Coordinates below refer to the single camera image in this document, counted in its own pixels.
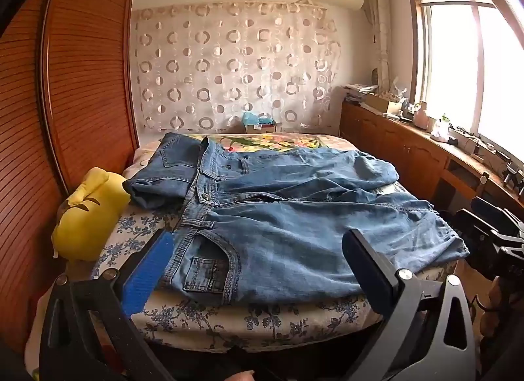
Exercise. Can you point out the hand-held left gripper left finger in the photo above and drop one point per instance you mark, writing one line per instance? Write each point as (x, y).
(146, 272)

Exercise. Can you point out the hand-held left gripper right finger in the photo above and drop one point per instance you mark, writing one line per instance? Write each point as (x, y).
(370, 270)

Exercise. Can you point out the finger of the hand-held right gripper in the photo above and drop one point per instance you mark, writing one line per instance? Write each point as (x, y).
(475, 225)
(497, 207)

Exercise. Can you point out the blue denim pants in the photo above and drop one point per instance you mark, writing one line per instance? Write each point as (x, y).
(286, 233)

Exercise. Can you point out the white round knob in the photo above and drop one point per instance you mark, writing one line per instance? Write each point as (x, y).
(483, 179)

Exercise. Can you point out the yellow plush pillow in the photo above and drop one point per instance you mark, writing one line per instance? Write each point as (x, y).
(90, 217)

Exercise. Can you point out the white plastic bag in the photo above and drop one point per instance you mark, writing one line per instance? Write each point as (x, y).
(440, 130)

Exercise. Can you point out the long wooden cabinet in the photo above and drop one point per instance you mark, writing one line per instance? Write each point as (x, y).
(393, 147)

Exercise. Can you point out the pink plastic jug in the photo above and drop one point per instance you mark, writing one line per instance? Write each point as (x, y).
(421, 117)

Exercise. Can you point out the wooden framed window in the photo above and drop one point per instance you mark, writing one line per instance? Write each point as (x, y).
(454, 66)

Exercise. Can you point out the open cardboard box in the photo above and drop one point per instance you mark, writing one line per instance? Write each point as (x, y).
(382, 103)

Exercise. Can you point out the pink floral blanket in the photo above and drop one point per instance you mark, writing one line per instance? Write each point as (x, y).
(278, 141)

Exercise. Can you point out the stack of papers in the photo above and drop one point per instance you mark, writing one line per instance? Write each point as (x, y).
(358, 92)

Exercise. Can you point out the small cardboard box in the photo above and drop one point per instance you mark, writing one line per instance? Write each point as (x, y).
(266, 127)

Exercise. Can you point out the light blue cloth bundle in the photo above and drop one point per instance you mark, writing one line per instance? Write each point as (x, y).
(254, 118)

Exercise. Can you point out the wooden slatted wardrobe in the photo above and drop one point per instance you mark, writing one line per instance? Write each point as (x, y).
(82, 78)

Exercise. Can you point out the white wrapped pipe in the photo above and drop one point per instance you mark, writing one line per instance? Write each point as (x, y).
(380, 29)

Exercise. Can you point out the circle patterned wall curtain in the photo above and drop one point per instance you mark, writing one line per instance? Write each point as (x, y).
(229, 66)

